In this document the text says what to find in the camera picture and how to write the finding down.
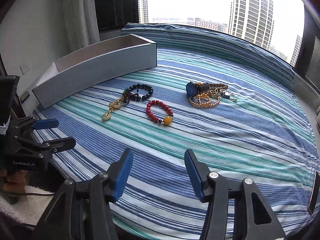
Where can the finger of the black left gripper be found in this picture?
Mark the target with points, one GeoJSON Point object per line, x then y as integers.
{"type": "Point", "coordinates": [37, 126]}
{"type": "Point", "coordinates": [53, 151]}

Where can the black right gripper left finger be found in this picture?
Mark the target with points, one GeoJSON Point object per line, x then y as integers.
{"type": "Point", "coordinates": [81, 210]}

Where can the black leather strap watch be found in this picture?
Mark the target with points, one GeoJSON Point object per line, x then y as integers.
{"type": "Point", "coordinates": [194, 89]}

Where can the left hand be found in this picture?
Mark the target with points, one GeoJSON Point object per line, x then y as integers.
{"type": "Point", "coordinates": [15, 182]}

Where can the white fleece blanket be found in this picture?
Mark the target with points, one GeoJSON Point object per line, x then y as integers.
{"type": "Point", "coordinates": [28, 209]}

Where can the striped blue green bedsheet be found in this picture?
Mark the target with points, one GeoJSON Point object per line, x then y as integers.
{"type": "Point", "coordinates": [248, 124]}

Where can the long grey cardboard box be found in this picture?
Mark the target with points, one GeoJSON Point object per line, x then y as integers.
{"type": "Point", "coordinates": [94, 64]}

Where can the white curtain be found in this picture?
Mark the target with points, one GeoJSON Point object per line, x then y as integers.
{"type": "Point", "coordinates": [80, 23]}

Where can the white wall socket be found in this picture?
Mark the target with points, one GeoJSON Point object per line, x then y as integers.
{"type": "Point", "coordinates": [24, 68]}

